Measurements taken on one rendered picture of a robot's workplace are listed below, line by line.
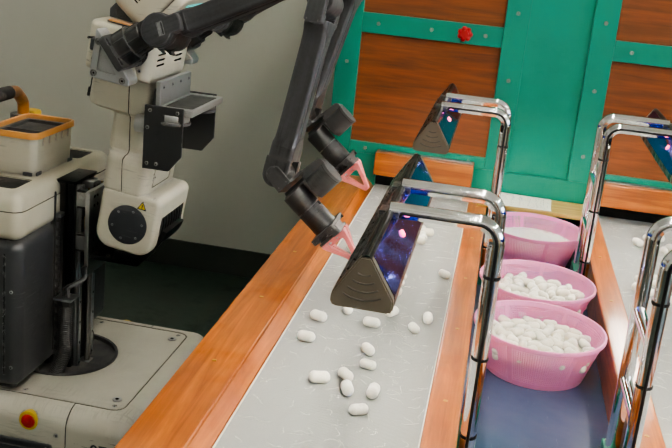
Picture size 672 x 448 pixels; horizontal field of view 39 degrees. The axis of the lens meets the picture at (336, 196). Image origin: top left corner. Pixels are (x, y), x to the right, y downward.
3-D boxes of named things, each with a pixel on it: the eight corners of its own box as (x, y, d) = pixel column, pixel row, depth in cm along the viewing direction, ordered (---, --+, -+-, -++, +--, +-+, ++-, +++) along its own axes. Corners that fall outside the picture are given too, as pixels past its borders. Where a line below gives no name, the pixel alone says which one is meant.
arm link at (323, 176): (277, 172, 213) (262, 173, 205) (313, 139, 210) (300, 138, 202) (310, 213, 211) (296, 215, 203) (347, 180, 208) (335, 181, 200)
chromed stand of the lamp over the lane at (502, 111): (413, 274, 241) (435, 101, 229) (421, 250, 260) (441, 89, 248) (488, 286, 238) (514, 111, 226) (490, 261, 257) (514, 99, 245)
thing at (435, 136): (411, 150, 212) (415, 118, 210) (435, 106, 271) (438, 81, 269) (447, 155, 211) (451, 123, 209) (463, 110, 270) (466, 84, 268)
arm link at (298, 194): (283, 193, 210) (278, 199, 204) (305, 173, 208) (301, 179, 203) (304, 216, 210) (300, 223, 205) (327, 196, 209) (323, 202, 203)
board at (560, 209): (476, 205, 276) (477, 201, 276) (478, 193, 291) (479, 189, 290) (591, 222, 271) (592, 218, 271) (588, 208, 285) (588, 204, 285)
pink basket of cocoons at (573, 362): (464, 385, 183) (471, 340, 181) (471, 332, 209) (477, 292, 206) (604, 409, 179) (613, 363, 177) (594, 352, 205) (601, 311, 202)
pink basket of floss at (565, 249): (526, 280, 245) (532, 246, 242) (461, 247, 266) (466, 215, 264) (598, 270, 259) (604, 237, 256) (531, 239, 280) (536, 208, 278)
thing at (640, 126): (573, 299, 235) (604, 123, 223) (569, 273, 254) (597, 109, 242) (652, 311, 232) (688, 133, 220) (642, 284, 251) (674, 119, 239)
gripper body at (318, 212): (345, 217, 211) (323, 192, 211) (337, 230, 202) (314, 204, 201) (325, 235, 213) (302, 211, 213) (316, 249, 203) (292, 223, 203)
